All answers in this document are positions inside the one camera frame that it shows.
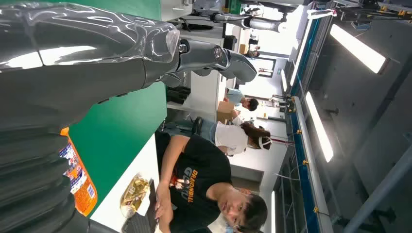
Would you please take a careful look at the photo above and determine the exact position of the brown cardboard box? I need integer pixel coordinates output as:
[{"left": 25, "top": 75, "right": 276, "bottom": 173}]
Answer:
[{"left": 216, "top": 101, "right": 236, "bottom": 125}]

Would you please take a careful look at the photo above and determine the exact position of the black office chair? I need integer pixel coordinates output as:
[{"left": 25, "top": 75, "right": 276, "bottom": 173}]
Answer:
[{"left": 191, "top": 116, "right": 205, "bottom": 136}]

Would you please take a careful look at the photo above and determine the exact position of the seated person with headset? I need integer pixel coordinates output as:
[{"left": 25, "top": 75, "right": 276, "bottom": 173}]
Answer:
[{"left": 161, "top": 116, "right": 273, "bottom": 157}]

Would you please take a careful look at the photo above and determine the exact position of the person bending over box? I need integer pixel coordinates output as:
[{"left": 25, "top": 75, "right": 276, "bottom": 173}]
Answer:
[{"left": 224, "top": 87, "right": 259, "bottom": 112}]

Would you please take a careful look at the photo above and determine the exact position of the gold foil snack bag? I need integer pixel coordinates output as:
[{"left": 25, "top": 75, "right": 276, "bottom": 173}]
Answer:
[{"left": 120, "top": 173, "right": 151, "bottom": 218}]

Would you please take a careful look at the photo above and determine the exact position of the ceiling light panel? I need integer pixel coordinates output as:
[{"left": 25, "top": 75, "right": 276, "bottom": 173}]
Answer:
[
  {"left": 304, "top": 91, "right": 334, "bottom": 163},
  {"left": 329, "top": 24, "right": 386, "bottom": 74}
]

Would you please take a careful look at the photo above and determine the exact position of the person at laptop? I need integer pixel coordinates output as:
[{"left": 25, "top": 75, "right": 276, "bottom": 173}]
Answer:
[{"left": 154, "top": 134, "right": 268, "bottom": 233}]

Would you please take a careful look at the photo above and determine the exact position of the black laptop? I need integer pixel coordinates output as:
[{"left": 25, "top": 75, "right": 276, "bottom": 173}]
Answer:
[{"left": 121, "top": 179, "right": 160, "bottom": 233}]

